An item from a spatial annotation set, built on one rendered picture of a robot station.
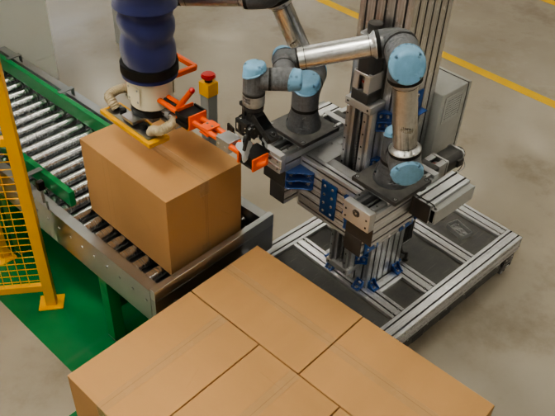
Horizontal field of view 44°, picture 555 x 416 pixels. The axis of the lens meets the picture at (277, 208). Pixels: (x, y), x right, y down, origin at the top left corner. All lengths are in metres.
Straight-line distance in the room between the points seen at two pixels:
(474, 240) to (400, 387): 1.39
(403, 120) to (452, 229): 1.55
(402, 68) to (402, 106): 0.16
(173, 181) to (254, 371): 0.81
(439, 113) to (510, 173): 1.87
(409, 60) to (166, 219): 1.14
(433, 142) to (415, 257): 0.80
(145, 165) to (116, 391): 0.91
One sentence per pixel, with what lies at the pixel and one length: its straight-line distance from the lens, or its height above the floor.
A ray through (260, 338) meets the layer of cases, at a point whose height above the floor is 0.54.
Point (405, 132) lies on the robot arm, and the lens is 2.37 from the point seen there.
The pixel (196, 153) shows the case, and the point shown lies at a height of 0.95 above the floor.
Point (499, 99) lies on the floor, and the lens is 5.58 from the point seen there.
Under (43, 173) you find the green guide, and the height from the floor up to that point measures 0.64.
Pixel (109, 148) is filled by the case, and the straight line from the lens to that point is 3.00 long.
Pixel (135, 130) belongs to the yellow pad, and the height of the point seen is 1.13.
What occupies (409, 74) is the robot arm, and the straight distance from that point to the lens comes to 2.23.
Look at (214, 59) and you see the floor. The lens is 5.73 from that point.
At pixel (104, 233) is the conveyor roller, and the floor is 0.55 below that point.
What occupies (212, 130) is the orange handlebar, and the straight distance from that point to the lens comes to 2.57.
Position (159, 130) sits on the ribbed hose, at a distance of 2.66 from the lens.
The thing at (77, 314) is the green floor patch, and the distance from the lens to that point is 3.61.
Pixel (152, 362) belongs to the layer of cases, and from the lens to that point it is 2.65.
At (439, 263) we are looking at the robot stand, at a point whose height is 0.21.
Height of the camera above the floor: 2.63
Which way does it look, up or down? 39 degrees down
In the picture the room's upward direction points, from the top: 3 degrees clockwise
